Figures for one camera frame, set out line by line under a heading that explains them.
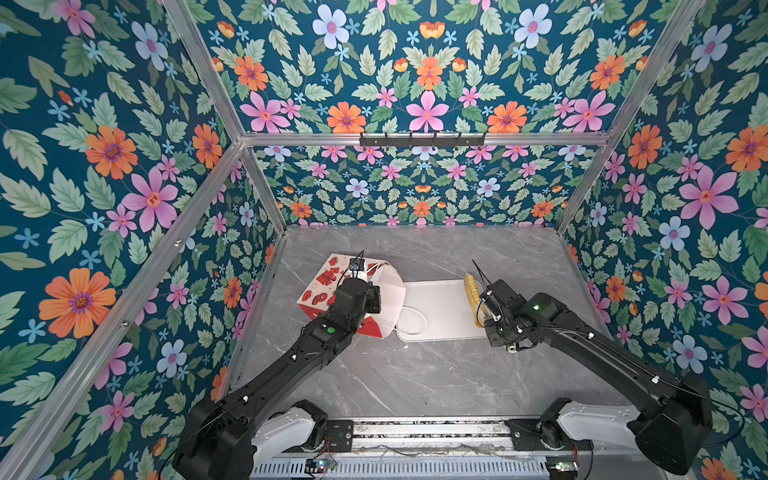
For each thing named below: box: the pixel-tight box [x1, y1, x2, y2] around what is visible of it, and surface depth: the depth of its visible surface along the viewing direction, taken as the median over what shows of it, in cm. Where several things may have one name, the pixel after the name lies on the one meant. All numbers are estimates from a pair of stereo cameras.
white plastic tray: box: [396, 279, 488, 342], surface depth 94 cm
